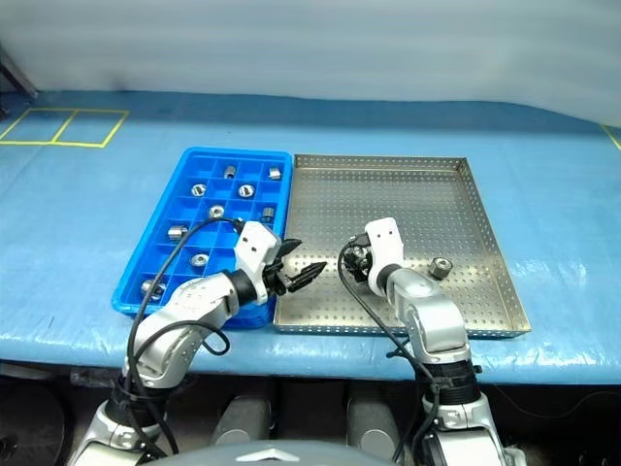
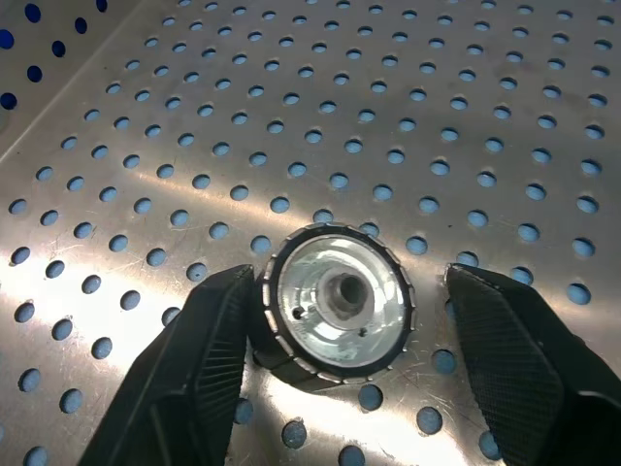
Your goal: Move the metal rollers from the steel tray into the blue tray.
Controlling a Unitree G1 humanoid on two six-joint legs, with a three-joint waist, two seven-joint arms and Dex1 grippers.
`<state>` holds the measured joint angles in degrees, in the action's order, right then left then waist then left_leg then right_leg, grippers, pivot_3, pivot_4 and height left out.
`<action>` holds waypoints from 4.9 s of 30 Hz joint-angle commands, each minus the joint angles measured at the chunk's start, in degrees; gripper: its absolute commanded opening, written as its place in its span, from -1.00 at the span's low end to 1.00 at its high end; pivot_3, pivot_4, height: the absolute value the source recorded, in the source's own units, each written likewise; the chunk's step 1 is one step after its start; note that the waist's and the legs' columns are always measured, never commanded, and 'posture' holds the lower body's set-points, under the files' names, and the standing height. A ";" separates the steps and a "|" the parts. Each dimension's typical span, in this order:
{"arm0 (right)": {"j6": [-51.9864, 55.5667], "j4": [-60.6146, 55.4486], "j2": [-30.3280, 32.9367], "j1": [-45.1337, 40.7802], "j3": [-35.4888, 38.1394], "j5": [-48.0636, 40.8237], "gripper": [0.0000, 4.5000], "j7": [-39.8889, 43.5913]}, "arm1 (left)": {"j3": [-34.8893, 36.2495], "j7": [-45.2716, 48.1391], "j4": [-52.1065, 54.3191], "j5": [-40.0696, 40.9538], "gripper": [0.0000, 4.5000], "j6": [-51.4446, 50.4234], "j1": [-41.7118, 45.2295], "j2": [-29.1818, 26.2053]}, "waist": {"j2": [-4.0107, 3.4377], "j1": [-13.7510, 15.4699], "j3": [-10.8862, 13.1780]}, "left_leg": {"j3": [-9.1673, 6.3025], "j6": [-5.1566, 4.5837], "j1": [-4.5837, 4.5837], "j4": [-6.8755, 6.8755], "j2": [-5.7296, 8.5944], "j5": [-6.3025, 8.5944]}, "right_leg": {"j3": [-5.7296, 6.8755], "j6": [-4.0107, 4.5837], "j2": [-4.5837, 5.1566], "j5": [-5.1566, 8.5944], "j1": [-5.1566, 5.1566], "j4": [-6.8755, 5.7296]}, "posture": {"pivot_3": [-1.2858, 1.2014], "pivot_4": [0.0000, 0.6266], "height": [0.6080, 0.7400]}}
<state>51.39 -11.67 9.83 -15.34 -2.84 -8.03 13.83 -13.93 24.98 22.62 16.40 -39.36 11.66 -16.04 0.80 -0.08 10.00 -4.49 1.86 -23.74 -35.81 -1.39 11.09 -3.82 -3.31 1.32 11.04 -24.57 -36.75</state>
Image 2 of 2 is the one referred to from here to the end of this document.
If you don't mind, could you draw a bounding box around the perforated metal tray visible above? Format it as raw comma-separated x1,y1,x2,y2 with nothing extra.
0,0,621,466

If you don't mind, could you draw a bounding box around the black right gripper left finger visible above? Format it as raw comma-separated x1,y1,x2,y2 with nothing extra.
77,263,256,466

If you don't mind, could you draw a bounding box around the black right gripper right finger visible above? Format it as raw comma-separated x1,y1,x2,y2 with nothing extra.
442,262,621,466

